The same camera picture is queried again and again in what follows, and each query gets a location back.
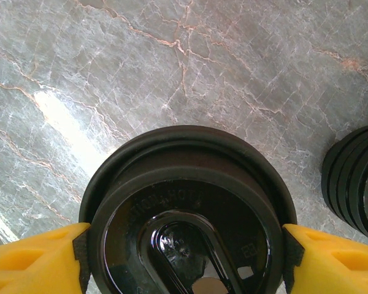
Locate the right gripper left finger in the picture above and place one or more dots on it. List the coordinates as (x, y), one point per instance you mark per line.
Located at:
(27, 266)

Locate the black plastic cup lid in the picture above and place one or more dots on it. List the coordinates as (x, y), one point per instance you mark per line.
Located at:
(187, 190)

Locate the stack of black cup lids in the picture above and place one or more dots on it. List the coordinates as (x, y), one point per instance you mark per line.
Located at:
(349, 183)

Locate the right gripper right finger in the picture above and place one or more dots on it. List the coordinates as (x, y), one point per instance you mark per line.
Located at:
(340, 266)

